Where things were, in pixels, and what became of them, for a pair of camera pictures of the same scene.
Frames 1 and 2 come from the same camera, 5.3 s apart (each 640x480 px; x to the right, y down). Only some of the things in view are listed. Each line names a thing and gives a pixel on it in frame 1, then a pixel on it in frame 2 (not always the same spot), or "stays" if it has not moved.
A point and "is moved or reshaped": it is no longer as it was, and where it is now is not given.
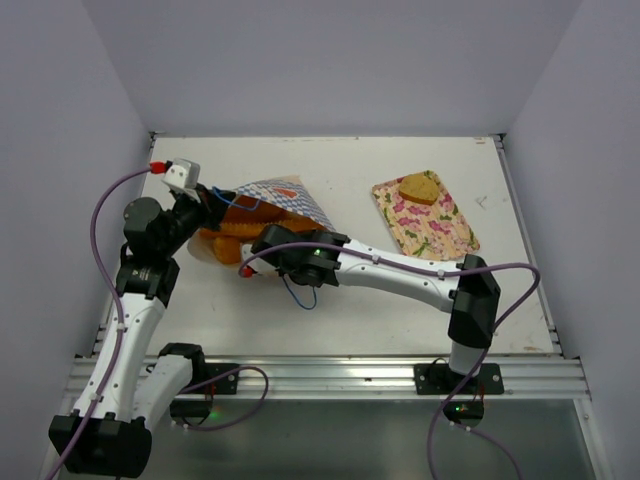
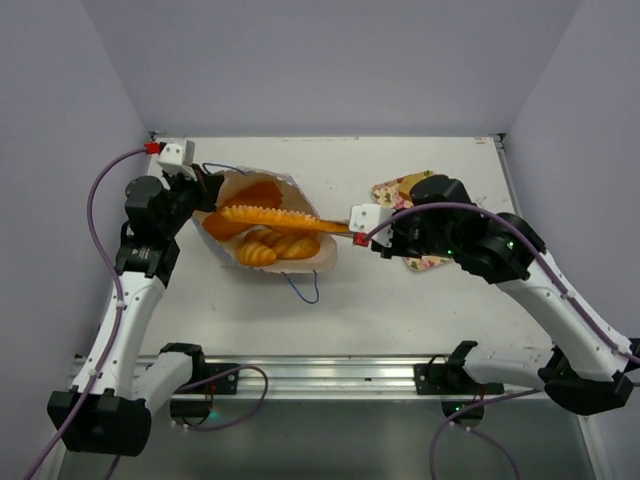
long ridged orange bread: x=247 y=229 → x=275 y=215
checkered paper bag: x=288 y=195 is moved or reshaped
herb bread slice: x=423 y=187 stays
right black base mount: x=466 y=407 stays
